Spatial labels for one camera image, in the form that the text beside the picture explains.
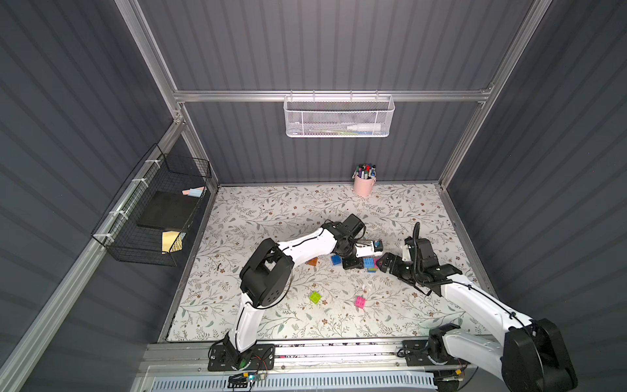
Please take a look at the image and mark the aluminium front rail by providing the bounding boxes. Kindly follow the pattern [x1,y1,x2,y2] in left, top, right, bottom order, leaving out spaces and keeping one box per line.
[131,335,496,378]

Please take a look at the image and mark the yellow sticky note pad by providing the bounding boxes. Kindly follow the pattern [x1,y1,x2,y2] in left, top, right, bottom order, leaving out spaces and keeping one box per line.
[162,231,186,254]

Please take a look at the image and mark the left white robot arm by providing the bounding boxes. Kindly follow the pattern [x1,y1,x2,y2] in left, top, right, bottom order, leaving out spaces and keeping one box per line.
[225,216,384,354]

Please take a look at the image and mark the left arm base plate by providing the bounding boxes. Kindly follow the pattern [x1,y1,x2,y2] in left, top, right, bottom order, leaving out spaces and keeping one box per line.
[207,343,276,372]

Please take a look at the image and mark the white wire wall basket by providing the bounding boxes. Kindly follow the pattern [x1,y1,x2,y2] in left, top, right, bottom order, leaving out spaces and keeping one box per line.
[283,94,395,138]

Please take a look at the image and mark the black wire wall basket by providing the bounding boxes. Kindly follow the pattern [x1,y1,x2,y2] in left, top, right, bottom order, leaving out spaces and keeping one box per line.
[92,145,212,267]

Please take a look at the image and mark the white tube in basket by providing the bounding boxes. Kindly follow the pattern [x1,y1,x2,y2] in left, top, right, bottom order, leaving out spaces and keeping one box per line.
[347,123,382,134]

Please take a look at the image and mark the pink pen cup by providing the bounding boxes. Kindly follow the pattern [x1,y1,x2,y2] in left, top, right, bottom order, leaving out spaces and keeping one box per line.
[354,176,377,198]

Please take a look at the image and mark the black notebook in basket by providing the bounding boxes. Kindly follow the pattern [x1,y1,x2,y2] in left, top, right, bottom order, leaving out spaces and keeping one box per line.
[137,191,199,231]

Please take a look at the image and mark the markers in cup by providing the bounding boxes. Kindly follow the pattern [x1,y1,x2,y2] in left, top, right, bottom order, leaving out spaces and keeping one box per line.
[353,164,377,180]

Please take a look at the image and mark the lime green square lego brick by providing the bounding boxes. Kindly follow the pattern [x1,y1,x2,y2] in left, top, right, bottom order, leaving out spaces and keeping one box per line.
[309,292,322,304]

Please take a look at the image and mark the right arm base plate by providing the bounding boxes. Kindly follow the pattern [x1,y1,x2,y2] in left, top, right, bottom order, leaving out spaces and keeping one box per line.
[396,338,465,367]

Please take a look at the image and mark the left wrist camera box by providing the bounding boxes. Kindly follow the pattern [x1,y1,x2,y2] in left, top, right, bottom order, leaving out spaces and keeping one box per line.
[342,214,366,239]

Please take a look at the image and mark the light blue long lego brick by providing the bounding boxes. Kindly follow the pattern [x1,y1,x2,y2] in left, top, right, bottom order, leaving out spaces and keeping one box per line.
[363,257,376,270]

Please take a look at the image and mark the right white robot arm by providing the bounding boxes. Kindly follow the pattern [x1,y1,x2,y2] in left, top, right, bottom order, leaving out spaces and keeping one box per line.
[376,237,578,391]

